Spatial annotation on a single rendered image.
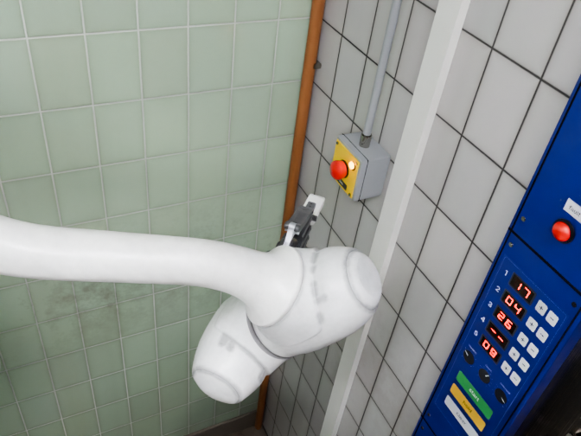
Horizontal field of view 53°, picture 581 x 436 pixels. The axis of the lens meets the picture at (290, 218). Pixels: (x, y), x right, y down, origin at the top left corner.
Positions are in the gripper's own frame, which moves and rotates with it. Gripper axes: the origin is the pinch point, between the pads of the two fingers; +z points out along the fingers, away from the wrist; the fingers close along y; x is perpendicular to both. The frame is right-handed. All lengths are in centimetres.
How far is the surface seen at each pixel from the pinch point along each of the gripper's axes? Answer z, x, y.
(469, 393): -12.8, 36.1, 19.0
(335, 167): 13.3, 0.5, -1.2
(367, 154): 15.1, 6.1, -5.0
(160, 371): 14, -42, 93
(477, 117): 5.1, 22.6, -23.4
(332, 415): 11, 14, 78
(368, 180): 13.9, 7.6, 0.0
